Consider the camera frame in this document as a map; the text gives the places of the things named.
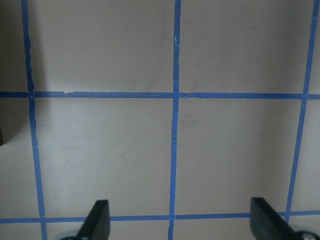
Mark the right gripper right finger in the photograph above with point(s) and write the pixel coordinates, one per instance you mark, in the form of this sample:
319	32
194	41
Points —
266	224

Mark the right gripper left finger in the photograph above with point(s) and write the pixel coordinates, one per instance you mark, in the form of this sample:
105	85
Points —
97	225

